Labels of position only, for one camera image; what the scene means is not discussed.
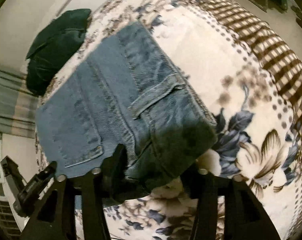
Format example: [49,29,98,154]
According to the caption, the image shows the striped green cloth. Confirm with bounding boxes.
[0,67,39,138]

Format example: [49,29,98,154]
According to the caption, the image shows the dark green padded jacket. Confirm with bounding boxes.
[25,8,93,97]

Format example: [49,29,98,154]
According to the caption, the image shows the brown checked bed sheet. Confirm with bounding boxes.
[138,0,302,235]

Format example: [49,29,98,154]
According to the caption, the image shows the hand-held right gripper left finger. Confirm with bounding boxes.
[21,144,128,240]

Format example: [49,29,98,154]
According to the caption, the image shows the floral printed blanket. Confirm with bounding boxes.
[35,0,302,240]

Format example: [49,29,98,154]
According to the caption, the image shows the blue denim pants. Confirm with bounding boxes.
[36,21,218,205]

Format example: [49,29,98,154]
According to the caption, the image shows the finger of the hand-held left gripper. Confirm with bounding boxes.
[0,156,27,201]
[13,161,58,217]

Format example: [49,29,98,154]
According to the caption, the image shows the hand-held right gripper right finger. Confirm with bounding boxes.
[181,169,281,240]

